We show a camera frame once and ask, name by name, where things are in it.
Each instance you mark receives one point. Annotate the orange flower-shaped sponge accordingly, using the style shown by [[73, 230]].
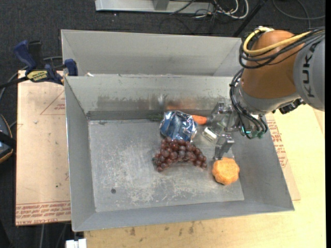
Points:
[[225, 170]]

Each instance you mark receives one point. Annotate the orange toy carrot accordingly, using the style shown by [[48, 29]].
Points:
[[200, 119]]

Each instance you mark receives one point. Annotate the grey metal bin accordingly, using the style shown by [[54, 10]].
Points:
[[129, 164]]

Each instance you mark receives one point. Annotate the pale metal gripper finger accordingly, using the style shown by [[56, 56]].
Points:
[[223, 148], [210, 134]]

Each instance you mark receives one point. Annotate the dark red grape bunch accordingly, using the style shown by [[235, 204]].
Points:
[[178, 152]]

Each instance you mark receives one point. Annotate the brown cardboard board red print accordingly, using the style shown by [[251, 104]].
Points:
[[41, 151]]

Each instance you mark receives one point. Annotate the black cylinder on white bracket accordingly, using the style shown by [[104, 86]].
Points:
[[289, 108]]

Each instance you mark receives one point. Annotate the blue and silver foil packet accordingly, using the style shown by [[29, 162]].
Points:
[[178, 125]]

